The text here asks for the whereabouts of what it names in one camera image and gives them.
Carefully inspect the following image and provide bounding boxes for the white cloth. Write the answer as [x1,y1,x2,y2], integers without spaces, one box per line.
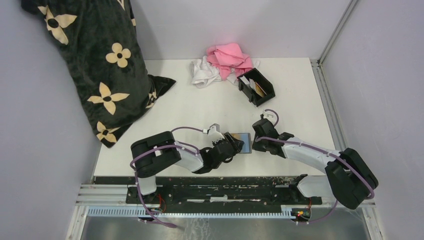
[190,55,244,90]

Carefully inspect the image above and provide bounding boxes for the white cards in box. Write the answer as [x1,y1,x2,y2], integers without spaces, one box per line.
[240,76,256,92]

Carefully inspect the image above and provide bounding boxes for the blue slotted cable duct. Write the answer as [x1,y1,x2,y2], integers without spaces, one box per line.
[86,206,296,220]

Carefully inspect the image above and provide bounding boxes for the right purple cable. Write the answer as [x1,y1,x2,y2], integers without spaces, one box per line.
[253,108,376,225]

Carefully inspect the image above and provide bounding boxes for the black floral blanket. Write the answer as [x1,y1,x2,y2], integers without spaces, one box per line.
[20,0,176,148]

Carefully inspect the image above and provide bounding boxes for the aluminium rail frame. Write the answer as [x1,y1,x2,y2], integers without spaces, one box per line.
[65,184,383,240]

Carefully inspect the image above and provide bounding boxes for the corner aluminium post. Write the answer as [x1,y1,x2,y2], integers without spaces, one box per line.
[310,0,360,150]

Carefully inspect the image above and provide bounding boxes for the black plastic card box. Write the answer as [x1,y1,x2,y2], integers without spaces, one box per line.
[237,68,276,107]

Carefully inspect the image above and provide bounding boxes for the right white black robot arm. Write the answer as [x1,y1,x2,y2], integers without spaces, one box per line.
[252,118,379,210]

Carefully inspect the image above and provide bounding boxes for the grey leather card holder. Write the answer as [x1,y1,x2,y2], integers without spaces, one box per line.
[239,132,252,154]

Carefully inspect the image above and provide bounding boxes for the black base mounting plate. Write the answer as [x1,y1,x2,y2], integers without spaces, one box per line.
[143,176,323,214]

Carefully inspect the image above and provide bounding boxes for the gold card in box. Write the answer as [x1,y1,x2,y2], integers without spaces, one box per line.
[253,82,266,98]

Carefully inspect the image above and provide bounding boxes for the pink cloth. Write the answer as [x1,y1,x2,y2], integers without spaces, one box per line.
[206,43,254,80]

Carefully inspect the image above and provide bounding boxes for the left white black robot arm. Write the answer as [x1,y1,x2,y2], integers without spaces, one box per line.
[130,129,245,204]

